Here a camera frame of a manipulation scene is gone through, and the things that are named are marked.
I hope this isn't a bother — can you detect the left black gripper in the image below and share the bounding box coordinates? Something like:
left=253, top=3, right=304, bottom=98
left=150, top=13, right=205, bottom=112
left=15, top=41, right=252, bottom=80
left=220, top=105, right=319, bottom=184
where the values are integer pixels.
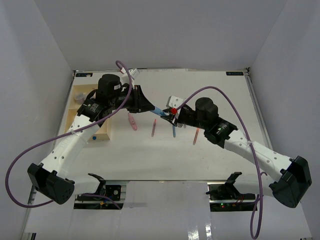
left=110, top=85, right=156, bottom=114

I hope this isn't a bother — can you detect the blue highlighter pen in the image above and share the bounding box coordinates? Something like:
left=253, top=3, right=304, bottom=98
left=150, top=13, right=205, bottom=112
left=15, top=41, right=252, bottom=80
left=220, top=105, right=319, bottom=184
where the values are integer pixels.
left=151, top=107, right=168, bottom=117

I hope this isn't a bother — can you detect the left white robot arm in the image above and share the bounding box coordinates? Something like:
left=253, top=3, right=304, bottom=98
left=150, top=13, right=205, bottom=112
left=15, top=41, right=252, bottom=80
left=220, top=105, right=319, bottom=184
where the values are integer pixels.
left=27, top=74, right=155, bottom=205

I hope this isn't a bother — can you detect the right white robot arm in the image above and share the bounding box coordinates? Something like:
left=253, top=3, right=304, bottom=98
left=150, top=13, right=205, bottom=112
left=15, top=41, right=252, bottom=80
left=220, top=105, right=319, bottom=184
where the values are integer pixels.
left=163, top=95, right=312, bottom=208

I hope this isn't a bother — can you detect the blue marker pen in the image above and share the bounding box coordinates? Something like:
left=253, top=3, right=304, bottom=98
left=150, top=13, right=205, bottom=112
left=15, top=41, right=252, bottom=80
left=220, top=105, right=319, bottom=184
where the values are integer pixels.
left=172, top=126, right=176, bottom=138

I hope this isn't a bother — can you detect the purple marker red tip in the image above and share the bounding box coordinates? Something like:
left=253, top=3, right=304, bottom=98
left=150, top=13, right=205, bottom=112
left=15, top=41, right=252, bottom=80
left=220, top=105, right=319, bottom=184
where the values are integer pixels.
left=151, top=119, right=157, bottom=137

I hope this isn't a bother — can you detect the pink highlighter pen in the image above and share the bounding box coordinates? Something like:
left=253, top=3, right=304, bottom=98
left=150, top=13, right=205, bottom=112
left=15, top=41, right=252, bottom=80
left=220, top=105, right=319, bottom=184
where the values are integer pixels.
left=128, top=113, right=138, bottom=131

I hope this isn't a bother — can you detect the orange brown marker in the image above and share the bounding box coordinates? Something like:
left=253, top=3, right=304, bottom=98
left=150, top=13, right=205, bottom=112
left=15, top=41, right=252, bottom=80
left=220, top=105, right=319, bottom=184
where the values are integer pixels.
left=192, top=128, right=200, bottom=145

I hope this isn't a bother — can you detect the clear round container left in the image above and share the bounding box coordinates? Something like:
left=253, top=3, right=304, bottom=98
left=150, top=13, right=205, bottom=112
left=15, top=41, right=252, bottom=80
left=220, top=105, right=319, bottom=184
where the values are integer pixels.
left=73, top=92, right=86, bottom=105

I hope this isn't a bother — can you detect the cream compartment organizer tray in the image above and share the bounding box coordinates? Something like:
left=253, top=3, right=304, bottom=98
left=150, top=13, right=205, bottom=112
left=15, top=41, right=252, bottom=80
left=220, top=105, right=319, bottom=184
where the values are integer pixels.
left=61, top=83, right=112, bottom=141

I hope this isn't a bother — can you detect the left corner label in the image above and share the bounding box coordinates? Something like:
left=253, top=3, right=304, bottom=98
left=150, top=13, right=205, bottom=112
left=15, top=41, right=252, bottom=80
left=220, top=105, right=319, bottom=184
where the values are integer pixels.
left=75, top=72, right=93, bottom=78

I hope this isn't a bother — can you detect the corner label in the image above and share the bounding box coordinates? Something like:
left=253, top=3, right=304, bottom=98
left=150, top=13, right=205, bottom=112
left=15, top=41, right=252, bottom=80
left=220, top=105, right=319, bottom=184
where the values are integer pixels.
left=75, top=72, right=93, bottom=78
left=226, top=71, right=244, bottom=76

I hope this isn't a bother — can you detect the right corner label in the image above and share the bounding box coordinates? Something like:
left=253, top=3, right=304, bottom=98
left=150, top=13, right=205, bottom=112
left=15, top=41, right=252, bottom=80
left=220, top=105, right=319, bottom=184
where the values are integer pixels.
left=226, top=71, right=244, bottom=76

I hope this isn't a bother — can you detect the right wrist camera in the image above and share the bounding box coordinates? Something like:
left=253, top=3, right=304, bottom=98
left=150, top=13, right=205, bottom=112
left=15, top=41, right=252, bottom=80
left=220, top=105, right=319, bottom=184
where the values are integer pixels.
left=166, top=95, right=184, bottom=110

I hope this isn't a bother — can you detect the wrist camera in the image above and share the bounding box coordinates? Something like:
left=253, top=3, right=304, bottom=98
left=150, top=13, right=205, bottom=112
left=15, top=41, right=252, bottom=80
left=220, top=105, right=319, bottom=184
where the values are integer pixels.
left=120, top=68, right=140, bottom=81
left=166, top=95, right=184, bottom=110

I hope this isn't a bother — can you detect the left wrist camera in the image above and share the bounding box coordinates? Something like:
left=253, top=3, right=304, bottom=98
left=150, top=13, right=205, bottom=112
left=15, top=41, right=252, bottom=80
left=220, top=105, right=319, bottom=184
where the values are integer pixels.
left=120, top=68, right=140, bottom=81

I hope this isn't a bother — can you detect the aluminium frame rail right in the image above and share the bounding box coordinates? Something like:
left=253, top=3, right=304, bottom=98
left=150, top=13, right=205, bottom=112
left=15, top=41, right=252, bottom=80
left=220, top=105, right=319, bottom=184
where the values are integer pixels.
left=241, top=67, right=274, bottom=150

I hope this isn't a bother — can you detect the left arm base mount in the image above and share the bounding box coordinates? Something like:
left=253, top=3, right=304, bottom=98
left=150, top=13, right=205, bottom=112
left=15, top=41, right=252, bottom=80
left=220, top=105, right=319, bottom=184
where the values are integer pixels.
left=73, top=173, right=126, bottom=210

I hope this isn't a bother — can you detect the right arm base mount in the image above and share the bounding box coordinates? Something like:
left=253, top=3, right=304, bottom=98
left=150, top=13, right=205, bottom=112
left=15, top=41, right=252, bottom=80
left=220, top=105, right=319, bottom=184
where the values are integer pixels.
left=205, top=172, right=257, bottom=213

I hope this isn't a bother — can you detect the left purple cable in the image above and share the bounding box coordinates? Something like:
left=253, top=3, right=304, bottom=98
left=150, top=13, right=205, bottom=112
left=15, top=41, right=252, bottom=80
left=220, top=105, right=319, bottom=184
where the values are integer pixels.
left=5, top=60, right=137, bottom=209

